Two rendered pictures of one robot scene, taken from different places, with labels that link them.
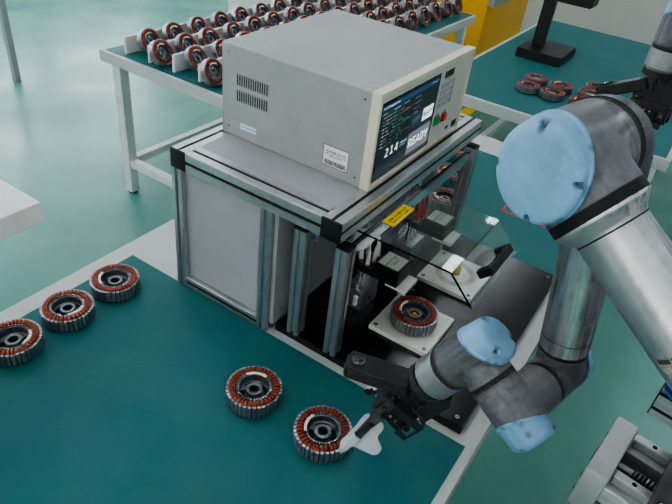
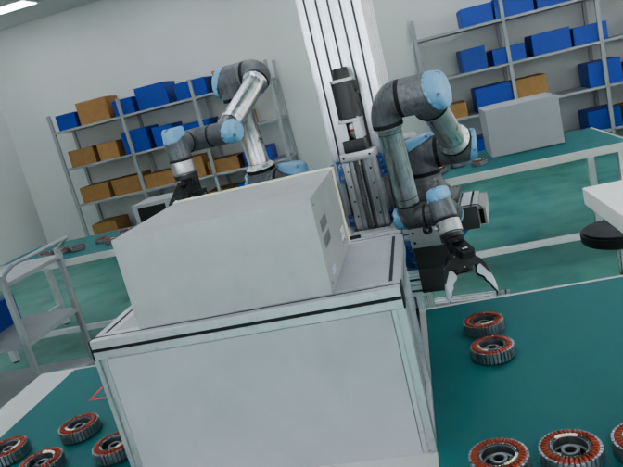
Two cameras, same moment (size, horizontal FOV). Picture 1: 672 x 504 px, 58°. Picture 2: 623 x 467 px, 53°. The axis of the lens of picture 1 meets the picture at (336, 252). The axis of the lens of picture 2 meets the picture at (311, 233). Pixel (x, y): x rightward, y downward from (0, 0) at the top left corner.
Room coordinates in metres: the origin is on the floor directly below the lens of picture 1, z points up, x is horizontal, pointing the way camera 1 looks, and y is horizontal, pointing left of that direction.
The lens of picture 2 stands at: (1.63, 1.43, 1.52)
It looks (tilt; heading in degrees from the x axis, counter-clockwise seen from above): 13 degrees down; 252
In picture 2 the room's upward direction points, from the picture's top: 14 degrees counter-clockwise
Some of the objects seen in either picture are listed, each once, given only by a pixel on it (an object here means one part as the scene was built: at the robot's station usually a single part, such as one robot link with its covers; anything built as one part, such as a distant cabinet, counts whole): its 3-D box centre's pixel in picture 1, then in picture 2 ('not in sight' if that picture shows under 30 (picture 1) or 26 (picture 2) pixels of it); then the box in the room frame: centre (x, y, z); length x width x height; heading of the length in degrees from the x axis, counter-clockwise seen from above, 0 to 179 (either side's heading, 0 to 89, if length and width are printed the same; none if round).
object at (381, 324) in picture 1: (411, 323); not in sight; (1.07, -0.20, 0.78); 0.15 x 0.15 x 0.01; 61
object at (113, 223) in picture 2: not in sight; (111, 225); (1.52, -7.65, 0.37); 0.40 x 0.36 x 0.19; 61
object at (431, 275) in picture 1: (454, 275); not in sight; (1.28, -0.32, 0.78); 0.15 x 0.15 x 0.01; 61
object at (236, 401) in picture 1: (254, 391); (492, 349); (0.81, 0.13, 0.77); 0.11 x 0.11 x 0.04
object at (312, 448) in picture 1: (322, 433); (483, 324); (0.73, -0.02, 0.77); 0.11 x 0.11 x 0.04
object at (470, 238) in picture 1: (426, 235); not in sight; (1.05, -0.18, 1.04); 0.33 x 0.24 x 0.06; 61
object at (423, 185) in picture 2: not in sight; (426, 183); (0.50, -0.60, 1.09); 0.15 x 0.15 x 0.10
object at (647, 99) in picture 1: (653, 97); (191, 191); (1.33, -0.65, 1.29); 0.09 x 0.08 x 0.12; 53
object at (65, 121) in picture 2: not in sight; (74, 119); (1.56, -7.67, 1.88); 0.42 x 0.28 x 0.20; 59
